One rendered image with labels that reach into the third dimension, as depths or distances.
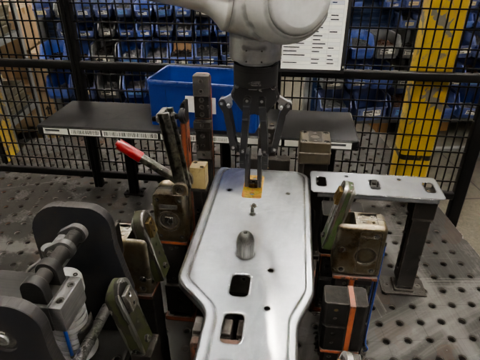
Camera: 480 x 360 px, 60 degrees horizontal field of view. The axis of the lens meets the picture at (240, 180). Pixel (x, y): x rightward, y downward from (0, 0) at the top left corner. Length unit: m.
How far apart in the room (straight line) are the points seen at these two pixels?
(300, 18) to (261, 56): 0.21
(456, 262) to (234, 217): 0.72
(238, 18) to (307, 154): 0.59
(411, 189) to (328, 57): 0.48
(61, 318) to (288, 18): 0.39
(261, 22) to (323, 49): 0.81
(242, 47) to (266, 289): 0.38
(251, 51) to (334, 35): 0.62
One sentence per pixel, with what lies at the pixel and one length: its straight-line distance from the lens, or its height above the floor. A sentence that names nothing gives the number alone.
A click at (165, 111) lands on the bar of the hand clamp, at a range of 0.78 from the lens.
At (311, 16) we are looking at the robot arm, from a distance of 0.48.
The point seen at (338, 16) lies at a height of 1.30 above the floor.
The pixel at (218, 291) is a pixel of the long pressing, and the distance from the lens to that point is 0.69.
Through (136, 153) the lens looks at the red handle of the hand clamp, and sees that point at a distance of 0.83.
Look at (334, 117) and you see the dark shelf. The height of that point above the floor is 1.03.
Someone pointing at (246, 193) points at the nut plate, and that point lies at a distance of 0.79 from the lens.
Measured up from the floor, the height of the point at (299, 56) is 1.19.
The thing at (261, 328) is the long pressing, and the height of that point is 1.00.
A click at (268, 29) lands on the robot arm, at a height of 1.40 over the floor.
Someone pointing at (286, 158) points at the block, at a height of 1.00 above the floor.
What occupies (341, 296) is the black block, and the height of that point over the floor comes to 0.99.
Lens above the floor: 1.48
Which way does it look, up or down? 30 degrees down
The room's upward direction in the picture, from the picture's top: straight up
